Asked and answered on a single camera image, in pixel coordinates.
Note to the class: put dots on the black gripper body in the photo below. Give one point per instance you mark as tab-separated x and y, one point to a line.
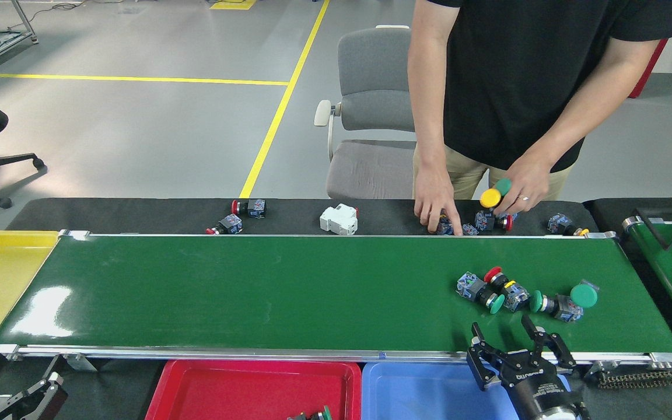
540	391

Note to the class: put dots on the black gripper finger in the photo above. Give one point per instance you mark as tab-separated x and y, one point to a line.
552	347
485	364
44	396

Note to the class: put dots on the white circuit breaker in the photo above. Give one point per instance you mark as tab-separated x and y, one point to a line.
337	220

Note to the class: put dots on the person's right forearm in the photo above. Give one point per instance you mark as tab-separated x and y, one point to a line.
429	116

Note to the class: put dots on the person's left forearm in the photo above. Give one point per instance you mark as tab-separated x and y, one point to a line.
592	105

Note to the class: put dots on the blue plastic tray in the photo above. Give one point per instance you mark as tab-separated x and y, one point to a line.
417	396

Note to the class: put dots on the red plastic tray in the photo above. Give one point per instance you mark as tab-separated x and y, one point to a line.
242	391

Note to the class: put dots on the person's left hand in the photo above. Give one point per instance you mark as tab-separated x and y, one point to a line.
525	184

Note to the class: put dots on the person's right hand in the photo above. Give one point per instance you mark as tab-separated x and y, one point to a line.
432	192

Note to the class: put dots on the person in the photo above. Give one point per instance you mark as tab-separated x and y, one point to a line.
534	70

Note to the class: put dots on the grey office chair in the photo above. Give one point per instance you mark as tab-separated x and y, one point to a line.
374	76

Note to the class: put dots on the metal rack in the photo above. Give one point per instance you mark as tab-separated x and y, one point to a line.
24	20

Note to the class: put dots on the small red button switch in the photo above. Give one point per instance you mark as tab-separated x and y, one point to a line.
228	224

